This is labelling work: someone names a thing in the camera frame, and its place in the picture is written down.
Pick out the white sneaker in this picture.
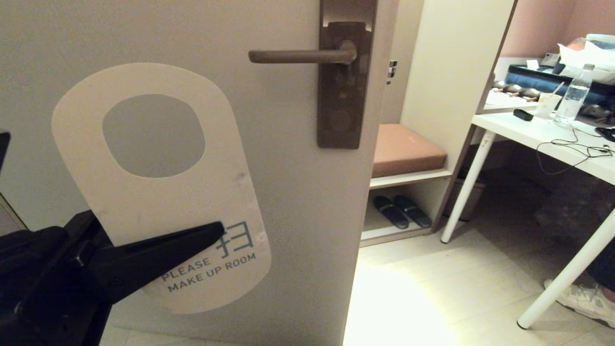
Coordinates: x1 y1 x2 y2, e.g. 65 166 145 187
544 279 615 330

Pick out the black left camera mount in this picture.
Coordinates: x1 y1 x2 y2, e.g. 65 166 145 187
0 227 68 291

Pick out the white plastic bag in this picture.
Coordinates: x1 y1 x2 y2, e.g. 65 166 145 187
557 35 615 86

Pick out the leg in dark trousers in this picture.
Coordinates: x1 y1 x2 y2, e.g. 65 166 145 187
589 240 615 291

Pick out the beige wooden door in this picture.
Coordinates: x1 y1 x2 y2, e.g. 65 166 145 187
0 0 400 346

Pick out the bronze door lock plate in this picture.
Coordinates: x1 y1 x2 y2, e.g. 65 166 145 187
317 0 378 149

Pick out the clear plastic water bottle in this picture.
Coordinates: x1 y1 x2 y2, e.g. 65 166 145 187
553 64 594 128

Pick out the white door hanger sign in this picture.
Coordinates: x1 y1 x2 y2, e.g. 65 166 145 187
51 62 272 315

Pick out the thin black earphone cable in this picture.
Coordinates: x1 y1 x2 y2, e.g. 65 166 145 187
535 126 615 176

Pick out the grey waste bin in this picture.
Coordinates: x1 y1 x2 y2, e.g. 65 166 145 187
442 179 486 222

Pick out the white paper cup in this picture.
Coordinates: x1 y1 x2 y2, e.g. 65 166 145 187
534 93 562 120

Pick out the white table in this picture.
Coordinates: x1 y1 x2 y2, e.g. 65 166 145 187
440 103 615 331

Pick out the white shelf cabinet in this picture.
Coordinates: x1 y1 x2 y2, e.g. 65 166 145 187
358 0 518 248

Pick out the blue suitcase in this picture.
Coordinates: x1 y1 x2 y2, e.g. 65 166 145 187
504 65 615 109

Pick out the bronze door handle lever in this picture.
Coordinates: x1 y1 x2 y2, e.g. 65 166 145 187
248 40 358 64

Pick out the black slipper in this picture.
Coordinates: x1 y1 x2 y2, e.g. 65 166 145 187
394 194 433 229
373 195 410 230

